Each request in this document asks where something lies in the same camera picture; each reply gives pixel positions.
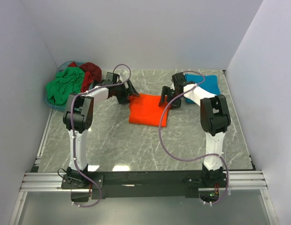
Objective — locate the green t shirt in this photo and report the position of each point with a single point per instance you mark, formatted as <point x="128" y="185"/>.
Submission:
<point x="65" y="83"/>

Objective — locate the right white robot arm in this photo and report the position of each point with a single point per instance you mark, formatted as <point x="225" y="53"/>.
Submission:
<point x="214" y="119"/>

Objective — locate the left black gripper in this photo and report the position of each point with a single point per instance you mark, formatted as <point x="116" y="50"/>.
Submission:
<point x="130" y="91"/>

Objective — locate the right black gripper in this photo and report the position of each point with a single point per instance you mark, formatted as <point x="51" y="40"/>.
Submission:
<point x="165" y="91"/>

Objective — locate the folded blue t shirt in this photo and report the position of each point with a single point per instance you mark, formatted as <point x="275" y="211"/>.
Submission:
<point x="208" y="89"/>

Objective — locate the blue plastic basket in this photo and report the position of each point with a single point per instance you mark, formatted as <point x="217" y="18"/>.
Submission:
<point x="60" y="69"/>

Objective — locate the dark red t shirt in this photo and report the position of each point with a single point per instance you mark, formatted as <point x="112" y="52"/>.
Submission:
<point x="92" y="74"/>

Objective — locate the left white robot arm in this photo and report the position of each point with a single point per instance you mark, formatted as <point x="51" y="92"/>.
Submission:
<point x="78" y="117"/>

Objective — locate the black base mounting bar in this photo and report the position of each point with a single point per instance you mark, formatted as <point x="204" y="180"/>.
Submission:
<point x="143" y="184"/>

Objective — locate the aluminium frame rail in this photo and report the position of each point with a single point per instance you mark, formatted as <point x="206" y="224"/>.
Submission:
<point x="236" y="180"/>

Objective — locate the orange t shirt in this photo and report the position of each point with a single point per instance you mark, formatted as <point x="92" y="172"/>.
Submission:
<point x="145" y="110"/>

